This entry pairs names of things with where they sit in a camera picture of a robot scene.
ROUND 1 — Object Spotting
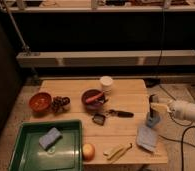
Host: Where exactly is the white shelf beam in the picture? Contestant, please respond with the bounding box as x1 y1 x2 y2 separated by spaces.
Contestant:
17 50 195 68

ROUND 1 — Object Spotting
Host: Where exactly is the red sausage toy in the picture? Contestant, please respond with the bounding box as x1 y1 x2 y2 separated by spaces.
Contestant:
85 92 104 104

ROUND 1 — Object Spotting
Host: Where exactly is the white plastic cup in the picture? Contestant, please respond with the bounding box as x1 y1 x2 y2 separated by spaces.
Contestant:
99 76 113 94

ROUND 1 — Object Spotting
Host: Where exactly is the dark red bowl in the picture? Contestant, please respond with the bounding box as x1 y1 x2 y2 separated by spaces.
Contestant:
81 89 106 110

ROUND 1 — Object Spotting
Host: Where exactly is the dark handled tool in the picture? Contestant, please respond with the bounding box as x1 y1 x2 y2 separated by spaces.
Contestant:
107 109 134 118

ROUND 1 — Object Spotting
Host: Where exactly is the orange bowl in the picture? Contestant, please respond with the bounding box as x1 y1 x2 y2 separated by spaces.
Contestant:
29 92 52 112

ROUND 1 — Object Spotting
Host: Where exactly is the green plastic tray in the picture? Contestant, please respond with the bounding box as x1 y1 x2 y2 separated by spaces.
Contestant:
8 120 83 171

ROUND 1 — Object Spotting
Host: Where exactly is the black cable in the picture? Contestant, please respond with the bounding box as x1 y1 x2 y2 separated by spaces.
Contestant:
159 116 195 171

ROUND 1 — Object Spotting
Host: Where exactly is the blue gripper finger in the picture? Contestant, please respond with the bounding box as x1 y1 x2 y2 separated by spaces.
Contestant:
146 94 160 128

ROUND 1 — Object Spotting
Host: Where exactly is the yellow banana toy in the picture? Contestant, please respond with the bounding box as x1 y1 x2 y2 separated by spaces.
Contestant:
103 144 132 163

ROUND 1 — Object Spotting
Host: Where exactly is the blue cloth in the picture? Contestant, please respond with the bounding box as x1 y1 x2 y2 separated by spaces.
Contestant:
136 125 158 152

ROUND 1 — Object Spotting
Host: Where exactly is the blue sponge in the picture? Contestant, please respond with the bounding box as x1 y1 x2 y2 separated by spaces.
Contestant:
39 128 62 150

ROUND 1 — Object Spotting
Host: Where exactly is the dark grape bunch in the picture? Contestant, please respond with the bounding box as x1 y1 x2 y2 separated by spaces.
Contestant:
51 96 71 114

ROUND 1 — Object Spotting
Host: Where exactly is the metal pole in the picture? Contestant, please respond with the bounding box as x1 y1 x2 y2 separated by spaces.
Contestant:
2 0 40 56

